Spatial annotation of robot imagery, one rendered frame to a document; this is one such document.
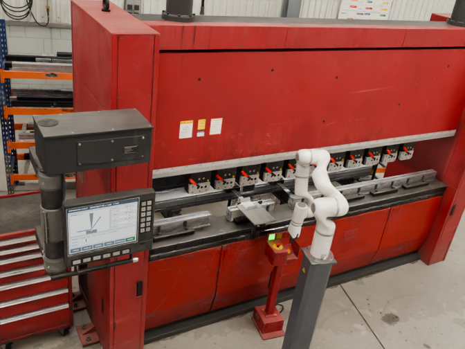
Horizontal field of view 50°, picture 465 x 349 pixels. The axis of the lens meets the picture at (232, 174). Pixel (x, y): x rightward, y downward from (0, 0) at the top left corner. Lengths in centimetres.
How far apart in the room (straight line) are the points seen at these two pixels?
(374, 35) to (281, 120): 89
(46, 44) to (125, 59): 492
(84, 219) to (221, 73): 124
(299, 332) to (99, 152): 196
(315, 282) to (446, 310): 190
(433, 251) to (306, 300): 222
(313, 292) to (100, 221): 154
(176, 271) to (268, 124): 121
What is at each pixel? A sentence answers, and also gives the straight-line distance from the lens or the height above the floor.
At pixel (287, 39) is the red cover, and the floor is 222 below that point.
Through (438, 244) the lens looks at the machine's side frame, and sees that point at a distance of 535.
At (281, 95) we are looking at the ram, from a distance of 341.
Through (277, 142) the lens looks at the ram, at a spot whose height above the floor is 149.
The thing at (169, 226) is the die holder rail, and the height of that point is 94.
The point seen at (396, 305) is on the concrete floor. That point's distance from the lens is 479.
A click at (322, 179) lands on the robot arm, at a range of 316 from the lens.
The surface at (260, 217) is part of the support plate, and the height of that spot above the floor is 100.
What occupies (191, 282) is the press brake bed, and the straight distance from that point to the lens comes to 370.
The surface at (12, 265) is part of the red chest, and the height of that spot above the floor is 76.
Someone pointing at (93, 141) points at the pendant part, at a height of 190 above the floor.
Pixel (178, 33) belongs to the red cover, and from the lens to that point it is 289.
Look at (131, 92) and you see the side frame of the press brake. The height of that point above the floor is 199.
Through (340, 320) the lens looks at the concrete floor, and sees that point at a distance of 441.
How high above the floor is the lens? 287
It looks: 27 degrees down
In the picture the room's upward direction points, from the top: 8 degrees clockwise
